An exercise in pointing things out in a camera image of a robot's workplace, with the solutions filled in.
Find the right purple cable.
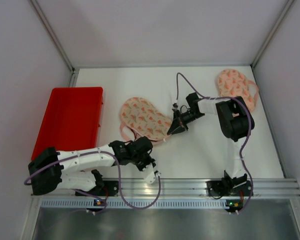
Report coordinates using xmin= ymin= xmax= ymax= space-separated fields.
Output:
xmin=176 ymin=72 xmax=255 ymax=213

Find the aluminium front rail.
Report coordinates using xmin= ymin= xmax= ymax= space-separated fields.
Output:
xmin=31 ymin=177 xmax=300 ymax=198

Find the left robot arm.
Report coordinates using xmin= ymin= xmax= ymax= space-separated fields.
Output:
xmin=24 ymin=136 xmax=160 ymax=196

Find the right aluminium frame post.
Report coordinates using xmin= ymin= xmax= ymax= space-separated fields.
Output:
xmin=250 ymin=0 xmax=297 ymax=70

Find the aluminium frame post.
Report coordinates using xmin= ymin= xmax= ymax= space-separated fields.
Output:
xmin=250 ymin=0 xmax=297 ymax=70
xmin=28 ymin=0 xmax=75 ymax=73

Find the left aluminium frame post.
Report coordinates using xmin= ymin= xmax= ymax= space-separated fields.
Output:
xmin=28 ymin=0 xmax=75 ymax=73

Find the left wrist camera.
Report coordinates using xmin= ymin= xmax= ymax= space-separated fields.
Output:
xmin=142 ymin=168 xmax=161 ymax=185

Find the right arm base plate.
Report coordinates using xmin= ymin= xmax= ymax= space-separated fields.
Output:
xmin=206 ymin=178 xmax=252 ymax=199

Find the perforated cable duct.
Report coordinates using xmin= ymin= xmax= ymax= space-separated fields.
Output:
xmin=40 ymin=198 xmax=242 ymax=210

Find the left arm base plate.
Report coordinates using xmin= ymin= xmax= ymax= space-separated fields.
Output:
xmin=86 ymin=180 xmax=119 ymax=197

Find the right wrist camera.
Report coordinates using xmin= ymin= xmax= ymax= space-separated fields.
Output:
xmin=172 ymin=100 xmax=179 ymax=111

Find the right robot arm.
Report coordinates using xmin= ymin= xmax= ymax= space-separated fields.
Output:
xmin=167 ymin=92 xmax=255 ymax=199

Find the dark red bra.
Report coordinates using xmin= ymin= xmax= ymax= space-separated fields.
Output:
xmin=131 ymin=129 xmax=142 ymax=141

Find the red plastic bin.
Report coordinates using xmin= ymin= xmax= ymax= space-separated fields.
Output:
xmin=31 ymin=86 xmax=104 ymax=161

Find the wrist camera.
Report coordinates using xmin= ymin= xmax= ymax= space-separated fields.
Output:
xmin=142 ymin=168 xmax=161 ymax=185
xmin=172 ymin=100 xmax=179 ymax=111

